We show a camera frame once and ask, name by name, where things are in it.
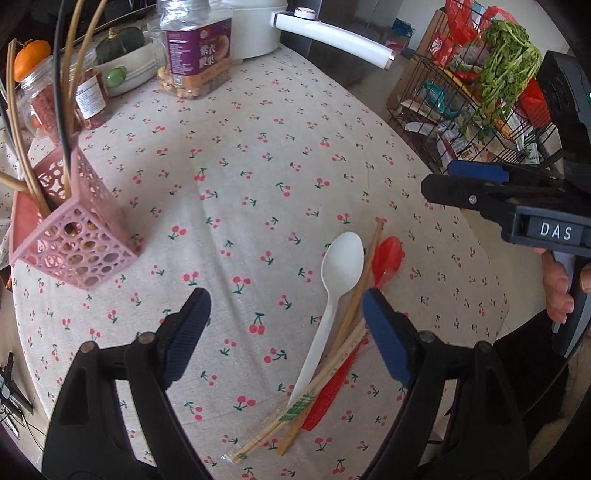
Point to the bundle of wooden chopsticks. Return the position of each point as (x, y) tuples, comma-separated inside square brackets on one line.
[(61, 115)]

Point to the red plastic bag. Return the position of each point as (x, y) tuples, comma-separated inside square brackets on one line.
[(455, 32), (535, 101)]

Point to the dark green squash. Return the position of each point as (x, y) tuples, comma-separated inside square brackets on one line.
[(122, 41)]

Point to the orange fruit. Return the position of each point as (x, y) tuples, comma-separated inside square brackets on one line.
[(30, 57)]

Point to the bunch of green vegetables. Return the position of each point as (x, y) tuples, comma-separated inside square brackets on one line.
[(503, 60)]

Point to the paper-wrapped disposable chopsticks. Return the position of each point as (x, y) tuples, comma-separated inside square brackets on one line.
[(323, 374)]

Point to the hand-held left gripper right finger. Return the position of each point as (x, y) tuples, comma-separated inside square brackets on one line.
[(390, 337)]

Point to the pink perforated utensil holder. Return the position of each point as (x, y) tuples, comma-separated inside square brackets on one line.
[(74, 240)]

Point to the plastic jar with purple label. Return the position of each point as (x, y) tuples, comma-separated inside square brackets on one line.
[(198, 50)]

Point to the red plastic spoon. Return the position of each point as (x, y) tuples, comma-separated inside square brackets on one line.
[(390, 254)]

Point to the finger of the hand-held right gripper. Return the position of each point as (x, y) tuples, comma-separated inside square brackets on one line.
[(475, 170), (461, 194)]

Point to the tall jar of red berries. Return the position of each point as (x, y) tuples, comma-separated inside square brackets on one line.
[(41, 106)]

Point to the short jar with white label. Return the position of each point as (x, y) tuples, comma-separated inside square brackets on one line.
[(92, 97)]

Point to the thin bare bamboo chopstick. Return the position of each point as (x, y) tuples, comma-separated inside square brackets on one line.
[(364, 272)]

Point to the white ceramic bowl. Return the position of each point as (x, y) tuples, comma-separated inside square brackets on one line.
[(143, 64)]

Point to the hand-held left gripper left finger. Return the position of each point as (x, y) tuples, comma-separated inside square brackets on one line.
[(184, 337)]

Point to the white plastic spoon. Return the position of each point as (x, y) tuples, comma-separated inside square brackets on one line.
[(341, 263)]

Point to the cherry print tablecloth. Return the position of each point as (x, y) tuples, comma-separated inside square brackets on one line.
[(254, 161)]

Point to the white electric cooking pot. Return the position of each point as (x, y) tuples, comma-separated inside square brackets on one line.
[(258, 27)]

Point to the person's right hand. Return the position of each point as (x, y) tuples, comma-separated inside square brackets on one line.
[(558, 286)]

